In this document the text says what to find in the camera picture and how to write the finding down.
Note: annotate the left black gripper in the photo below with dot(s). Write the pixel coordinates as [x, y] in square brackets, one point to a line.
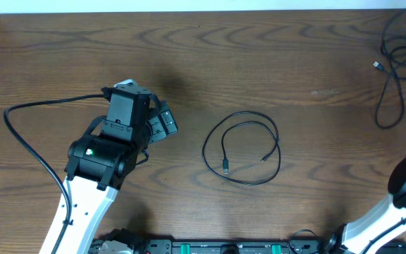
[163, 128]

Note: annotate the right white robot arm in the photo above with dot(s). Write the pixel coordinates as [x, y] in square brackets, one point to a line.
[384, 222]

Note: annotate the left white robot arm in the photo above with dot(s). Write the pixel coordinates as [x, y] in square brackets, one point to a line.
[100, 160]

